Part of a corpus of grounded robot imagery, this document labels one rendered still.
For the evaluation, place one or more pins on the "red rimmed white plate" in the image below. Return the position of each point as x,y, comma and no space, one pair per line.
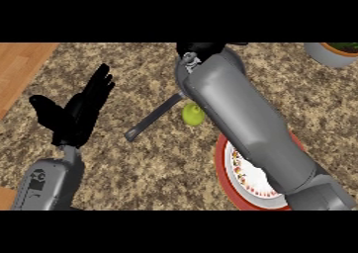
244,178

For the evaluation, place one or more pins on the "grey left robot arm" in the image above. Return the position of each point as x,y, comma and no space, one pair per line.
48,184

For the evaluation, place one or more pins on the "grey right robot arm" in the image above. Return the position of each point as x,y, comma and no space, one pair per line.
255,131

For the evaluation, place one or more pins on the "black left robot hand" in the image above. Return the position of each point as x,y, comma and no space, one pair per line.
81,108

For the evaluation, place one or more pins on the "green pear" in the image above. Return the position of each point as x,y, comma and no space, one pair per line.
192,114

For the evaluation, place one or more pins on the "grey pot with plant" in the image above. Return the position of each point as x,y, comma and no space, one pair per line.
337,52

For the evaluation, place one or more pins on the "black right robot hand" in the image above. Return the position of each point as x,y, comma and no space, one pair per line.
201,48

